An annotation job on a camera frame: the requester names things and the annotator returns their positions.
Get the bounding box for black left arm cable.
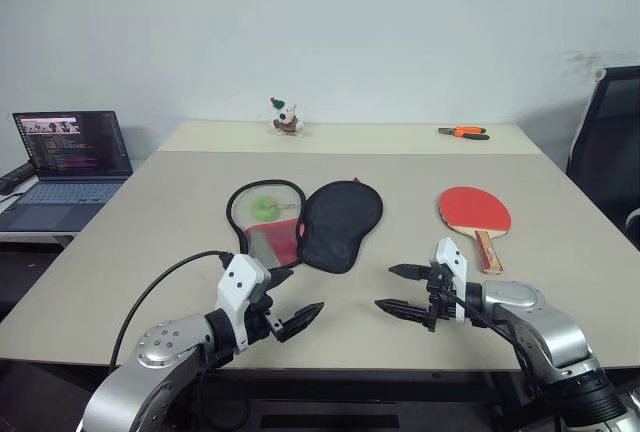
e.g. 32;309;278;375
109;250;235;369

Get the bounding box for black red paddle case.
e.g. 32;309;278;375
225;177;385;276

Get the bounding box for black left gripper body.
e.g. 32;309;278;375
243;270;282;349

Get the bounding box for red table tennis paddle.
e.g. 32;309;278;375
437;184;513;274

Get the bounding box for green pompom keychain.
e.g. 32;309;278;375
249;194;297;222

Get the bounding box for orange black pliers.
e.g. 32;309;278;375
437;125;491;142

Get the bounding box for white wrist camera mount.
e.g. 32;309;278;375
432;237;474;324
216;253;272;354

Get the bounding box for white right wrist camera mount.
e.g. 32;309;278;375
432;237;474;324

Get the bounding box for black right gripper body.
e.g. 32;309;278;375
424;261;459;334

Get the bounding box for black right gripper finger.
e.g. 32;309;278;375
374;298;430;326
388;263;431;282

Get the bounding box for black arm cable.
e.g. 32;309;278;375
438;289;534;371
109;250;235;369

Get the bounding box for black mesh office chair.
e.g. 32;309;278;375
565;65;640;253

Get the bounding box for white plush dog toy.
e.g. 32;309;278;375
269;96;307;140

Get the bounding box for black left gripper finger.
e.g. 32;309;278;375
273;302;326;344
267;269;294;295

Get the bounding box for open blue laptop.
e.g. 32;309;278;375
0;110;135;233

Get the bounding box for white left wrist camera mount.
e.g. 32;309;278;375
216;253;272;354

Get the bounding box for black table frame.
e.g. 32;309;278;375
0;357;640;432

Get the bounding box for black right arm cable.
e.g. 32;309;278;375
438;289;534;371

